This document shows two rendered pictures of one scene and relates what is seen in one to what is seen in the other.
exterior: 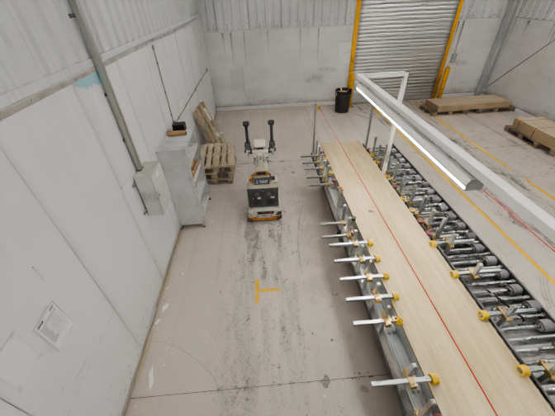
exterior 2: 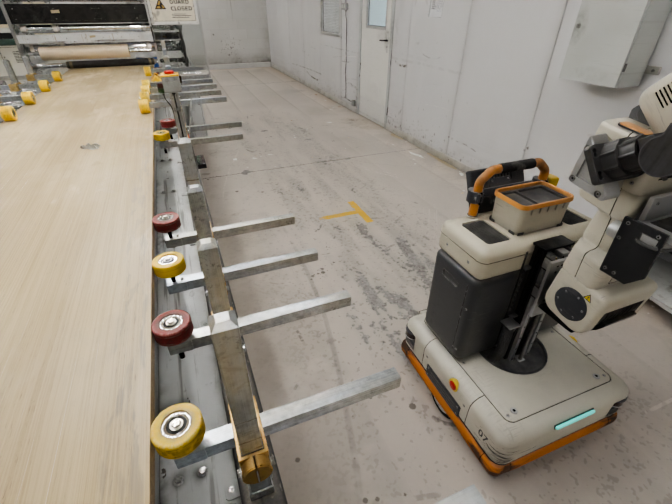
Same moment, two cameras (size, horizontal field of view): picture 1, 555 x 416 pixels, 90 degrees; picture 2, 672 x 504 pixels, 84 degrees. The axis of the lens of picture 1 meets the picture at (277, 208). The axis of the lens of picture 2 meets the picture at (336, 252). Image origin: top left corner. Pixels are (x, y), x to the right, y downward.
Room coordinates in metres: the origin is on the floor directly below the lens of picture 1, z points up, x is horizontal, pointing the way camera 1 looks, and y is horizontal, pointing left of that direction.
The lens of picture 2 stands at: (5.02, -0.79, 1.47)
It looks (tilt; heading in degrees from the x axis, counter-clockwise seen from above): 34 degrees down; 160
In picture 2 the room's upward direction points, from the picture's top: straight up
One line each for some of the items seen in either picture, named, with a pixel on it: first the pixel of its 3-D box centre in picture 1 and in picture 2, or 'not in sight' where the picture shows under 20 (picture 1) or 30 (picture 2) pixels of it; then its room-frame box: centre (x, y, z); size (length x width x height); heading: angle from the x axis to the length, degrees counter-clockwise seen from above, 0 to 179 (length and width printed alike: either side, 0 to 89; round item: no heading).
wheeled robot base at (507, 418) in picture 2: (263, 204); (502, 365); (4.25, 0.25, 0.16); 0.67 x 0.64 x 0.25; 2
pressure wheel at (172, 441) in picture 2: not in sight; (183, 441); (4.61, -0.92, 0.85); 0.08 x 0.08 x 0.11
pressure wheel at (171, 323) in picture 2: not in sight; (176, 339); (4.36, -0.93, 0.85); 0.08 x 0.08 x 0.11
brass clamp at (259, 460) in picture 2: not in sight; (249, 438); (4.62, -0.81, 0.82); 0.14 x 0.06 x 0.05; 2
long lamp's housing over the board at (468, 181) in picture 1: (398, 118); not in sight; (2.67, -1.23, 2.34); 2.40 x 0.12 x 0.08; 2
